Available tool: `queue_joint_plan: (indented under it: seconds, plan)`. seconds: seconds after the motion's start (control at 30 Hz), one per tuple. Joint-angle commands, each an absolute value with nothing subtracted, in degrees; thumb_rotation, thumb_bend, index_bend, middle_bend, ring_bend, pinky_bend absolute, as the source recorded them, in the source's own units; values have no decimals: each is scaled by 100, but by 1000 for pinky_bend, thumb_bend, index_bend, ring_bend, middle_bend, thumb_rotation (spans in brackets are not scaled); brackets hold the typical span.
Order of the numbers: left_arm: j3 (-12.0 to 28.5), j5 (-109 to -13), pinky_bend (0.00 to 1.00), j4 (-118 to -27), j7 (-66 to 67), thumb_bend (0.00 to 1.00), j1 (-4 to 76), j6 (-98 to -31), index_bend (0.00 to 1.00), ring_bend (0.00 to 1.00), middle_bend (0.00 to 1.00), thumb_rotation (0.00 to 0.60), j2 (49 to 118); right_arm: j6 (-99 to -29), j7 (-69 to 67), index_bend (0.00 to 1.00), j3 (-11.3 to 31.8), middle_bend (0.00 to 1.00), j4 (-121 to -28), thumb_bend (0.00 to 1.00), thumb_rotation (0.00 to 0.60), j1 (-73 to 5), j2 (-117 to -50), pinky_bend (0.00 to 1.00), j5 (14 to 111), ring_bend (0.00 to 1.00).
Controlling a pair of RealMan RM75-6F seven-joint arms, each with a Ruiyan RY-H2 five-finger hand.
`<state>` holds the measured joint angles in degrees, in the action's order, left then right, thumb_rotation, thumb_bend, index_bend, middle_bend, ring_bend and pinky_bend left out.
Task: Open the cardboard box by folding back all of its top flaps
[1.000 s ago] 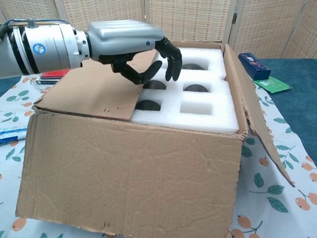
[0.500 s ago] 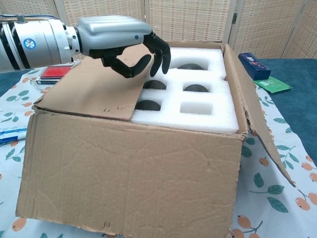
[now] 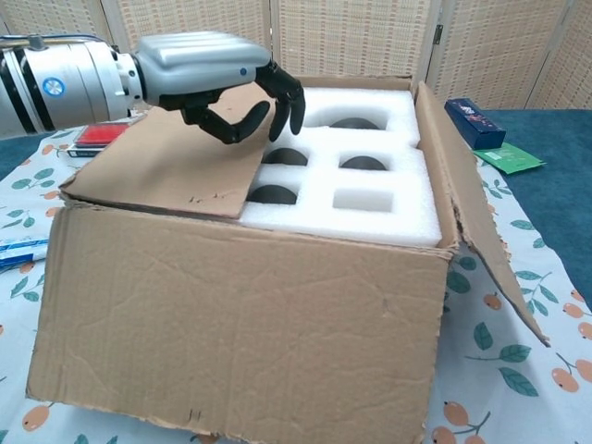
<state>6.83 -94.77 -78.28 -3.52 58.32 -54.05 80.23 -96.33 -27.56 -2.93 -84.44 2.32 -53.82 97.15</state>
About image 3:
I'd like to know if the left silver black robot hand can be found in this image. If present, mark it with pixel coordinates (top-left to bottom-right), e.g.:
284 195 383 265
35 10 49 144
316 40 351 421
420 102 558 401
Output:
133 31 307 145

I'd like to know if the cardboard box with red tape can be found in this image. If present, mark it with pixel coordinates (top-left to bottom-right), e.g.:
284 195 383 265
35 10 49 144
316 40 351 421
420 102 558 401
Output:
25 73 551 444

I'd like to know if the white foam insert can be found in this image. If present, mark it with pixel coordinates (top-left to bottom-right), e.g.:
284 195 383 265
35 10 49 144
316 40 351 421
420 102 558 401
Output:
240 87 440 249

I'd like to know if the dark blue carton box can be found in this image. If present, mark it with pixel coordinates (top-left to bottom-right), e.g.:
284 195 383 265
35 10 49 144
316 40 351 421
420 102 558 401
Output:
443 97 508 150

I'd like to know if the red ink pad tin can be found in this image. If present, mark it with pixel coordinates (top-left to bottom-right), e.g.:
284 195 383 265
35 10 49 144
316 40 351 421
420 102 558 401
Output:
67 115 144 161

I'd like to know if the small black bowl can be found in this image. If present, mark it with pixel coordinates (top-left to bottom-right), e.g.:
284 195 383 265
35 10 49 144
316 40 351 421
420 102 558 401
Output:
263 148 309 167

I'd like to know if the woven bamboo folding screen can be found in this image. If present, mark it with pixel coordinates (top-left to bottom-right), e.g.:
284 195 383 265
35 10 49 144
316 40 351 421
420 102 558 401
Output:
0 0 592 117

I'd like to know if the large black bowl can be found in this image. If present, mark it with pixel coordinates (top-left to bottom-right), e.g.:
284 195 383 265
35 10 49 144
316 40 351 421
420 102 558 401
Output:
328 117 376 130

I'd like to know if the blue white toothpaste tube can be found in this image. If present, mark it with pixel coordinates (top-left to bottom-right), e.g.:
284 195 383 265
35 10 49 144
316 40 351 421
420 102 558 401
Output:
0 236 50 272

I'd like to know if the green sachet packet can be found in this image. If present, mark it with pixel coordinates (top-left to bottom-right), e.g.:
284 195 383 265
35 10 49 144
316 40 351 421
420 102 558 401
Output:
472 142 547 176

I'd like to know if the floral print tablecloth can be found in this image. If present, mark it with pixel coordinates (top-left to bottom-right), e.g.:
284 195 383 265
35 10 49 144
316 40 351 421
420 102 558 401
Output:
0 108 592 444

